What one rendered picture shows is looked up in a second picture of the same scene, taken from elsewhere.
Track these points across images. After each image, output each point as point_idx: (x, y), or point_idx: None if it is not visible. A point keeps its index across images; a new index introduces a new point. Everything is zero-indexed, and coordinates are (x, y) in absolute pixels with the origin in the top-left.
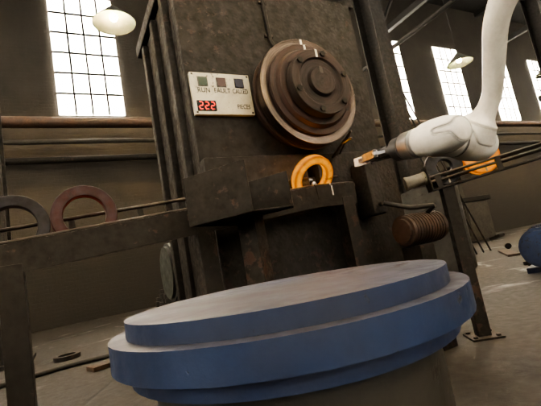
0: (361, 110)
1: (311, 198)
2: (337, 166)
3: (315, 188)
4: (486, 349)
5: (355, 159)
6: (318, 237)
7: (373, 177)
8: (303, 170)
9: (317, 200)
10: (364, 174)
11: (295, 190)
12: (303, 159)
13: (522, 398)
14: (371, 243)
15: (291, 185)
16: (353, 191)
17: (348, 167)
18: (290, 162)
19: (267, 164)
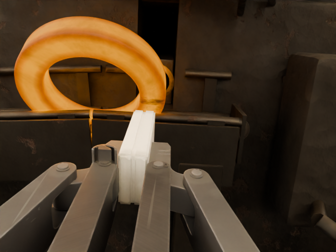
0: None
1: (65, 152)
2: (247, 44)
3: (92, 124)
4: None
5: (132, 118)
6: (126, 210)
7: (331, 122)
8: (34, 70)
9: (87, 162)
10: (303, 102)
11: (16, 122)
12: (37, 30)
13: None
14: (273, 250)
15: (76, 80)
16: (228, 153)
17: (284, 53)
18: (86, 13)
19: (12, 13)
